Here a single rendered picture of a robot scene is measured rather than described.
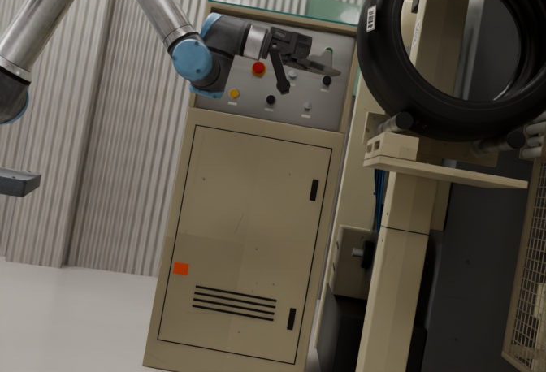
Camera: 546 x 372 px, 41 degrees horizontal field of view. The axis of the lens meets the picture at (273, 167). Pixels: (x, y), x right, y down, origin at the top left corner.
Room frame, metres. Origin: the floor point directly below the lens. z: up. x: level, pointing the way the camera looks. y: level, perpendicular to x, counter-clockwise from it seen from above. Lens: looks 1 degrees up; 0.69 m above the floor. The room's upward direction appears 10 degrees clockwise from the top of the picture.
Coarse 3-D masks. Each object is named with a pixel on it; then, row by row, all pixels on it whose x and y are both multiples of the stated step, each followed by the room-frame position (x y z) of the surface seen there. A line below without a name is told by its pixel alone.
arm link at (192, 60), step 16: (144, 0) 1.77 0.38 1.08; (160, 0) 1.76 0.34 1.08; (176, 0) 1.79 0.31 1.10; (160, 16) 1.75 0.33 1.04; (176, 16) 1.75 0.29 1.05; (160, 32) 1.77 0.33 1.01; (176, 32) 1.74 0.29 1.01; (192, 32) 1.75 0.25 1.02; (176, 48) 1.72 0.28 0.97; (192, 48) 1.72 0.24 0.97; (176, 64) 1.72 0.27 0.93; (192, 64) 1.72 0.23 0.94; (208, 64) 1.73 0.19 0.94; (192, 80) 1.77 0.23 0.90; (208, 80) 1.79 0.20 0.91
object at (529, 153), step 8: (544, 112) 2.15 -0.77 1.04; (536, 120) 2.22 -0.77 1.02; (544, 120) 2.17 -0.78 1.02; (528, 128) 2.24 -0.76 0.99; (536, 128) 2.17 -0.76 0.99; (544, 128) 2.08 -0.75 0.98; (528, 136) 2.26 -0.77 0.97; (536, 136) 2.20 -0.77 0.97; (544, 136) 2.07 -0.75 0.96; (528, 144) 2.25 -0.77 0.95; (536, 144) 2.19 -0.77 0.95; (544, 144) 2.07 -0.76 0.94; (520, 152) 2.26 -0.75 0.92; (528, 152) 2.20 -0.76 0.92; (536, 152) 2.13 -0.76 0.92; (544, 152) 2.07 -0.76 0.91; (544, 160) 2.26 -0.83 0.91
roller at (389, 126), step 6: (402, 114) 1.78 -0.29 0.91; (408, 114) 1.78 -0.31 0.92; (390, 120) 1.88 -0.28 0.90; (396, 120) 1.78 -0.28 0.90; (402, 120) 1.78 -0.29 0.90; (408, 120) 1.78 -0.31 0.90; (384, 126) 1.97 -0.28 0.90; (390, 126) 1.87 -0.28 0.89; (396, 126) 1.79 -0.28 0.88; (402, 126) 1.78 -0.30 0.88; (408, 126) 1.78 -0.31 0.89; (378, 132) 2.12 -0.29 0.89; (396, 132) 1.90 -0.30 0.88
